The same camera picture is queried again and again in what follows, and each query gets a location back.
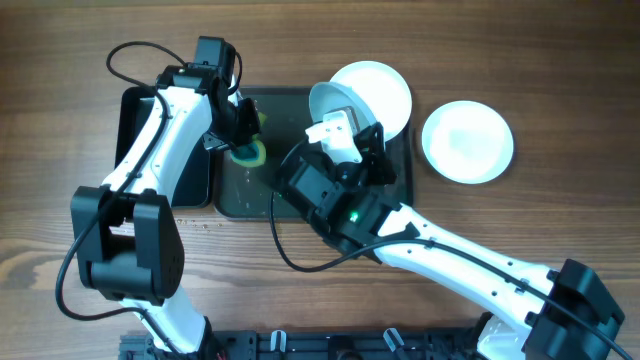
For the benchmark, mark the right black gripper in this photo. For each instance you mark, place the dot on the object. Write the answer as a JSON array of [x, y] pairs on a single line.
[[373, 152]]

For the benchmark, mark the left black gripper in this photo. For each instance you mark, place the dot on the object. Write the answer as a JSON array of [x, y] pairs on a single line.
[[248, 125]]

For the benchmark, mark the yellow green sponge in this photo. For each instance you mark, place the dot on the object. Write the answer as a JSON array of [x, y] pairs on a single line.
[[247, 150]]

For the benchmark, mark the white plate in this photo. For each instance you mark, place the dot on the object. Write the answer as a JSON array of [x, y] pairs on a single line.
[[467, 142], [328, 97], [383, 89]]

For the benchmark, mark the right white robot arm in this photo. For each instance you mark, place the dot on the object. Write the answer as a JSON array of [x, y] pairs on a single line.
[[534, 311]]

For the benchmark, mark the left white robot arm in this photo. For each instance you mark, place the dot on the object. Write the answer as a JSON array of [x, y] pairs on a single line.
[[127, 245]]

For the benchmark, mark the large dark green tray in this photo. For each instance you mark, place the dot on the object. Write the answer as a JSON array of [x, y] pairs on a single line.
[[242, 193]]

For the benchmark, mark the small black tray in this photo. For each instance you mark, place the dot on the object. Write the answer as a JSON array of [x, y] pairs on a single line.
[[193, 187]]

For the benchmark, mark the white plate top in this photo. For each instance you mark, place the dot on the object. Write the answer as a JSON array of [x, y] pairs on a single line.
[[383, 89]]

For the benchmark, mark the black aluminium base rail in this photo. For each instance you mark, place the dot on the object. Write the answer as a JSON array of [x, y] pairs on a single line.
[[431, 344]]

